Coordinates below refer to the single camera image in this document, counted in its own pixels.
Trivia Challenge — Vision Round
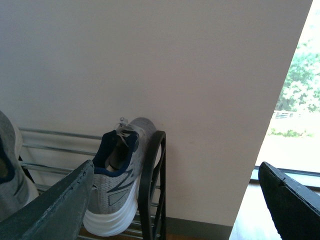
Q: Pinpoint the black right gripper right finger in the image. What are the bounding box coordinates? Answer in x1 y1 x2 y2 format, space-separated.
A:
258 162 320 240

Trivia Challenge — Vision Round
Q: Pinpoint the black metal shoe rack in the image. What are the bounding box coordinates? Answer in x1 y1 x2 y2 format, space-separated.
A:
20 118 166 240

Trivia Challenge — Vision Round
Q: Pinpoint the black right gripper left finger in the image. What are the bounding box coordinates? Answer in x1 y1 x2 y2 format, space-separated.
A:
0 160 94 240

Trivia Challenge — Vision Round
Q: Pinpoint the grey knit sneaker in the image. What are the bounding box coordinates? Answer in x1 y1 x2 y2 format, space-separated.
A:
0 112 39 221
83 117 156 237

